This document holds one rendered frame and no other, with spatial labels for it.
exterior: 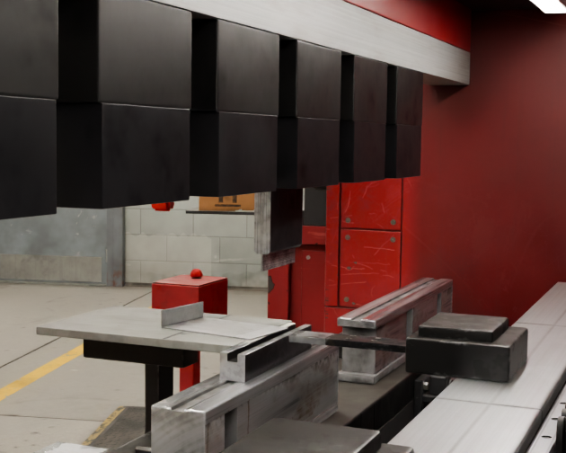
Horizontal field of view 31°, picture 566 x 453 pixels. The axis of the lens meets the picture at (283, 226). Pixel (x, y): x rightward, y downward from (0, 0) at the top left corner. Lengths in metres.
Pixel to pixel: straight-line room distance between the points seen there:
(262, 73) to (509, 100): 1.00
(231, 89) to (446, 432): 0.37
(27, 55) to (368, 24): 0.75
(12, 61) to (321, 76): 0.58
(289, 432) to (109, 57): 0.31
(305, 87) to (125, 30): 0.39
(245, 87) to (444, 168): 1.04
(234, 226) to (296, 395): 7.13
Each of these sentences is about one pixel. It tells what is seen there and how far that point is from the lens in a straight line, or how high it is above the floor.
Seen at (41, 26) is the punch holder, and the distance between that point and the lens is 0.72.
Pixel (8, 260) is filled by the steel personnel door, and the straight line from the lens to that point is 8.91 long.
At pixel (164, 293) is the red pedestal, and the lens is 3.06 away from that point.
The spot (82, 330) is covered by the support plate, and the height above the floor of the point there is 1.00.
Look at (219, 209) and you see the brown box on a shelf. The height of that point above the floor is 1.00.
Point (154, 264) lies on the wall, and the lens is 8.51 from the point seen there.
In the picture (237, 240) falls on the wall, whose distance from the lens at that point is 8.32.
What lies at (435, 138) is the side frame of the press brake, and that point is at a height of 1.24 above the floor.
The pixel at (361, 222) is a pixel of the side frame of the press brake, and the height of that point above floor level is 1.07.
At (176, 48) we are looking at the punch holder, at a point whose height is 1.30.
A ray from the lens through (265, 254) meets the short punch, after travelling 1.16.
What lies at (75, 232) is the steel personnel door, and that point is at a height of 0.44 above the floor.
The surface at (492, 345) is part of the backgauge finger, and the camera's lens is 1.07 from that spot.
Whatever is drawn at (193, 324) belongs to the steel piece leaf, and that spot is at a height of 1.00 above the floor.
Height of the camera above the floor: 1.23
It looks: 5 degrees down
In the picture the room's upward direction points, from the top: 1 degrees clockwise
